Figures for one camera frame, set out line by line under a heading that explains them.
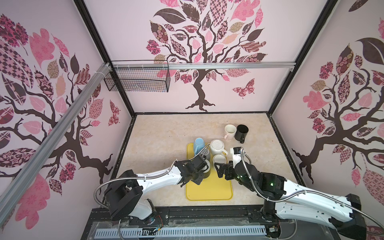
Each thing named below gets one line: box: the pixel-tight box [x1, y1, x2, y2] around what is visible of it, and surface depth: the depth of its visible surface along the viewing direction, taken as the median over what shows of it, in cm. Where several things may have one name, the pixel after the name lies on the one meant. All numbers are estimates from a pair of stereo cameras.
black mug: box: [234, 124, 249, 144], surface depth 100 cm
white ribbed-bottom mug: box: [210, 139, 228, 156], surface depth 92 cm
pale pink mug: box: [224, 124, 237, 141], surface depth 100 cm
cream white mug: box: [212, 154, 227, 165], surface depth 88 cm
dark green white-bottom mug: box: [201, 159, 211, 179], surface depth 82 cm
